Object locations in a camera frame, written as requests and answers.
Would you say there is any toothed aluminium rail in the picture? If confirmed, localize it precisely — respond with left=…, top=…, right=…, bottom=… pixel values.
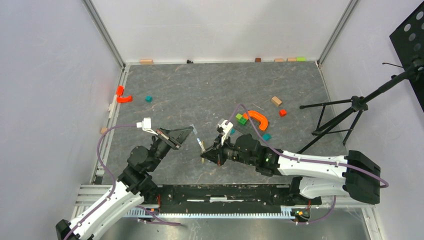
left=125, top=206, right=312, bottom=220

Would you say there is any teal block near baseplate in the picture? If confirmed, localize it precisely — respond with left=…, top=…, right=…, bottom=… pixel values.
left=262, top=133, right=272, bottom=142

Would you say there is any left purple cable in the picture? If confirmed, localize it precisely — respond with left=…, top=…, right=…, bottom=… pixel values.
left=62, top=123, right=138, bottom=240

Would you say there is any small red cube right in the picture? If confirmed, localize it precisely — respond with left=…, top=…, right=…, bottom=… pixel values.
left=279, top=109, right=287, bottom=117

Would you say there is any orange curved block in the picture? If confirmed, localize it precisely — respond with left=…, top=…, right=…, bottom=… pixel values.
left=242, top=110, right=269, bottom=132

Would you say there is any tan block left rail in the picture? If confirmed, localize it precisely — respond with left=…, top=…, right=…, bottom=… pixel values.
left=100, top=127, right=108, bottom=135

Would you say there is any grey lego baseplate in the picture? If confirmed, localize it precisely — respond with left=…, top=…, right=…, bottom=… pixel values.
left=233, top=121, right=264, bottom=141

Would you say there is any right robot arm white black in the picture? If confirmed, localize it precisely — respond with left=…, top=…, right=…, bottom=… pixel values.
left=201, top=134, right=382, bottom=205

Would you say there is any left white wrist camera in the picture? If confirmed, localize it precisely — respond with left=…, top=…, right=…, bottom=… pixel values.
left=136, top=117, right=158, bottom=136

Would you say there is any translucent blue pen cap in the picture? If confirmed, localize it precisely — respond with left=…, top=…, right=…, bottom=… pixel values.
left=191, top=124, right=198, bottom=135

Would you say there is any black perforated panel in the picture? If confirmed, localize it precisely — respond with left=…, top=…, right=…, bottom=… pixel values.
left=389, top=3, right=424, bottom=108

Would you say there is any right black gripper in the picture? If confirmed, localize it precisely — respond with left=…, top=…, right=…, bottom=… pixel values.
left=201, top=133, right=256, bottom=167

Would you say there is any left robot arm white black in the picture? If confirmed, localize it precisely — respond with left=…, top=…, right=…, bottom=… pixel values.
left=55, top=126, right=194, bottom=240

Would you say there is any small teal cube left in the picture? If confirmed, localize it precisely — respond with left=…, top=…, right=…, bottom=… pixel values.
left=145, top=95, right=153, bottom=103

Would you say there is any tan wooden block right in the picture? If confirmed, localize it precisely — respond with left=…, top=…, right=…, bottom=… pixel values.
left=271, top=96, right=283, bottom=107

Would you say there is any tan block back left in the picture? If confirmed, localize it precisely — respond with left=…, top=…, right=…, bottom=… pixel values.
left=139, top=59, right=154, bottom=65

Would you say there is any green lego brick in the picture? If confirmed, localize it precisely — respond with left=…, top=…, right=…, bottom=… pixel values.
left=235, top=113, right=248, bottom=126

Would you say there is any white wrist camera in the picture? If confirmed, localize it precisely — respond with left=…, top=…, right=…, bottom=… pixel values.
left=217, top=118, right=234, bottom=146
left=136, top=117, right=158, bottom=136

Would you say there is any red curved block left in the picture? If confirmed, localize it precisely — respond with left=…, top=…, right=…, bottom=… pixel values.
left=116, top=95, right=133, bottom=103

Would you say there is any black tripod stand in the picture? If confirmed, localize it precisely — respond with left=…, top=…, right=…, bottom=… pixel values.
left=298, top=57, right=424, bottom=154

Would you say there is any red block upper left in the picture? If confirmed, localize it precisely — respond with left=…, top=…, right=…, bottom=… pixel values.
left=115, top=85, right=124, bottom=96

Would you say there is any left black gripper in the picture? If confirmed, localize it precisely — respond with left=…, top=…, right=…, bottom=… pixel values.
left=147, top=125, right=194, bottom=172

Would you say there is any blue white pen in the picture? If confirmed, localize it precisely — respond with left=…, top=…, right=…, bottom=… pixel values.
left=197, top=138, right=205, bottom=153

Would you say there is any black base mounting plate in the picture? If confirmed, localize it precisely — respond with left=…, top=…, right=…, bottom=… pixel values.
left=142, top=184, right=322, bottom=214

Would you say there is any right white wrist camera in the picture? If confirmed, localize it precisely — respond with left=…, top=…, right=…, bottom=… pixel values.
left=217, top=118, right=234, bottom=146

